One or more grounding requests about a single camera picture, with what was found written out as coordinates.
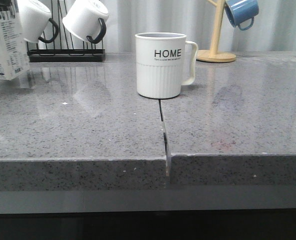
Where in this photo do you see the whole milk carton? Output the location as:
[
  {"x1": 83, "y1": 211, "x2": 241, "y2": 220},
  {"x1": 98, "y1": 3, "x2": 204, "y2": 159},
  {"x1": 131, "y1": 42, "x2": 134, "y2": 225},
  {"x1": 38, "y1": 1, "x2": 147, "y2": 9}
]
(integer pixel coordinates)
[{"x1": 0, "y1": 0, "x2": 29, "y2": 81}]

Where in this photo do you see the white HOME mug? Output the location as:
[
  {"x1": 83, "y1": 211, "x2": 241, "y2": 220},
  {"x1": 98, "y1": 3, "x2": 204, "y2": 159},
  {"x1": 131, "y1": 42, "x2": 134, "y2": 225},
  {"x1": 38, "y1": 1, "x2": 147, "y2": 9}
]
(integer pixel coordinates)
[{"x1": 135, "y1": 32, "x2": 198, "y2": 99}]

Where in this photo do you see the wooden mug tree stand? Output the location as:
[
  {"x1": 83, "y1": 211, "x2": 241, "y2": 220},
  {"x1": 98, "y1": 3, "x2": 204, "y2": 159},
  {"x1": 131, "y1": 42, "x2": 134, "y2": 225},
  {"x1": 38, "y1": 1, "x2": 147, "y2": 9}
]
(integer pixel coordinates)
[{"x1": 197, "y1": 0, "x2": 236, "y2": 63}]

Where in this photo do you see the blue hanging mug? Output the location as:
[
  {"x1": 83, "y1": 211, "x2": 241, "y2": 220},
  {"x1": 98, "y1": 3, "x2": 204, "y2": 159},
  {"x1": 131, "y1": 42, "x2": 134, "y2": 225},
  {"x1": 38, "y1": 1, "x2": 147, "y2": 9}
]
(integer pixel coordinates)
[{"x1": 225, "y1": 0, "x2": 259, "y2": 31}]

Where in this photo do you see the black wire mug rack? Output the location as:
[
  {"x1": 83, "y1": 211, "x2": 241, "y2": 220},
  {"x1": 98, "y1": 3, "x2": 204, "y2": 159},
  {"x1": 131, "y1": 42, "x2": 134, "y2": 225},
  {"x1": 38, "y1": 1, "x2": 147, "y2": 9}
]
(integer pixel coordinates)
[{"x1": 26, "y1": 0, "x2": 105, "y2": 63}]

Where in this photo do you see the white mug black handle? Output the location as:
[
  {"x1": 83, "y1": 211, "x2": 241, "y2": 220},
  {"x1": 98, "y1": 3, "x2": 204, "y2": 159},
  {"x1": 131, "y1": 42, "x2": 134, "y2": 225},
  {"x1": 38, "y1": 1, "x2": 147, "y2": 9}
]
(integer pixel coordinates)
[
  {"x1": 17, "y1": 0, "x2": 59, "y2": 44},
  {"x1": 62, "y1": 0, "x2": 109, "y2": 44}
]

